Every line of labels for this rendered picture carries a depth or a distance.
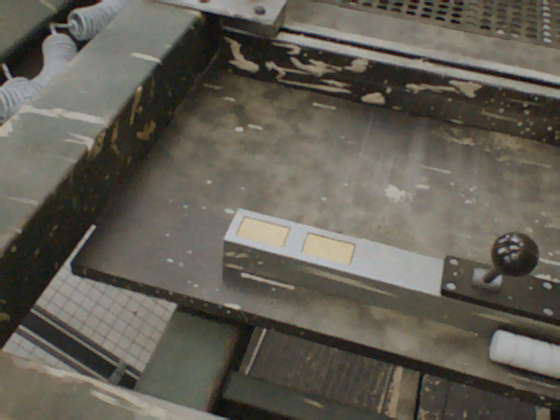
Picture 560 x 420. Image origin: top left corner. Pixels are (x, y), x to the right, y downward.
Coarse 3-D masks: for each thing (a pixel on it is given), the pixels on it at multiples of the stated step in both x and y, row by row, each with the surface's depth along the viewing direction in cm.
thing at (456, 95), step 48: (192, 0) 89; (240, 0) 90; (240, 48) 93; (288, 48) 91; (336, 48) 90; (384, 48) 91; (384, 96) 92; (432, 96) 90; (480, 96) 88; (528, 96) 86
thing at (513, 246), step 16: (496, 240) 54; (512, 240) 53; (528, 240) 52; (496, 256) 53; (512, 256) 52; (528, 256) 52; (480, 272) 63; (496, 272) 58; (512, 272) 53; (528, 272) 53; (496, 288) 63
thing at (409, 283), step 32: (288, 224) 69; (224, 256) 68; (256, 256) 67; (288, 256) 65; (352, 256) 69; (384, 256) 66; (416, 256) 67; (320, 288) 67; (352, 288) 66; (384, 288) 65; (416, 288) 64; (448, 320) 65; (480, 320) 64; (512, 320) 63
